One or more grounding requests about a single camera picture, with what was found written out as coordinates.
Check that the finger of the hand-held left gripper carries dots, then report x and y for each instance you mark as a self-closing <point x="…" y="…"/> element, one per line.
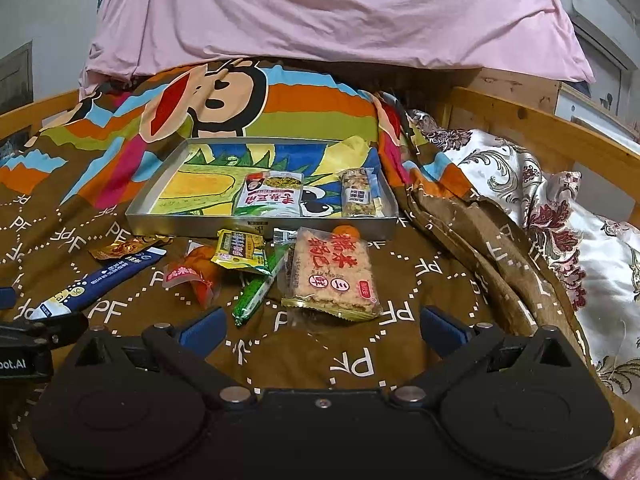
<point x="6" y="299"/>
<point x="50" y="329"/>

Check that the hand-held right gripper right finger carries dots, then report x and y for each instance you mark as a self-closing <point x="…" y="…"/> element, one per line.
<point x="440" y="325"/>

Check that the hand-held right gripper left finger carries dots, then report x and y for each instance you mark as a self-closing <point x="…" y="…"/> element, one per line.
<point x="205" y="327"/>

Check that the green stick snack packet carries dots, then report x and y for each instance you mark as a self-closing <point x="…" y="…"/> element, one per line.
<point x="252" y="297"/>

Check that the blue stick snack packet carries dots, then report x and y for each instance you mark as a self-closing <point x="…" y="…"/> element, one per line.
<point x="100" y="282"/>

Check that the metal tray with printed bottom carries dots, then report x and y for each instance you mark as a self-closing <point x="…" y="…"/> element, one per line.
<point x="175" y="225"/>

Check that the gold and red snack packet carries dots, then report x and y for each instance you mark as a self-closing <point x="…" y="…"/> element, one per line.
<point x="125" y="247"/>

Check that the red translucent snack packet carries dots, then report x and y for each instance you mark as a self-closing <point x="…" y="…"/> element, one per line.
<point x="195" y="275"/>

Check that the yellow snack packet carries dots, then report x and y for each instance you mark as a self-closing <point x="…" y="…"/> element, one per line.
<point x="240" y="250"/>

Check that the rice cracker packet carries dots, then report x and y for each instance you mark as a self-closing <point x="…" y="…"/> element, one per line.
<point x="330" y="275"/>

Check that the brown cartoon printed blanket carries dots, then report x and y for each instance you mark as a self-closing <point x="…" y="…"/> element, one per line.
<point x="85" y="195"/>

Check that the small orange round snack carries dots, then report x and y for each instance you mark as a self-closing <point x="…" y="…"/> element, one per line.
<point x="347" y="231"/>

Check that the white and green snack packet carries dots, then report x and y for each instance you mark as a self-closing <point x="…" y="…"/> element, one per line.
<point x="270" y="195"/>

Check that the clear nut bar packet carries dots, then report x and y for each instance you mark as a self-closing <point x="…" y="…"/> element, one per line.
<point x="357" y="192"/>

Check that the white cabinet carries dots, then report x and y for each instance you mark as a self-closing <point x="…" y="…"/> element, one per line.
<point x="575" y="105"/>

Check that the pink bed sheet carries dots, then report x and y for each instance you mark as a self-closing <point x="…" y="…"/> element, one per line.
<point x="325" y="10"/>

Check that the white air conditioner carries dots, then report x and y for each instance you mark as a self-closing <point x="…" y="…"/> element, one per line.
<point x="600" y="5"/>

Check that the wooden bed frame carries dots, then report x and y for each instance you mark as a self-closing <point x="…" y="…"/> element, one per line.
<point x="525" y="120"/>

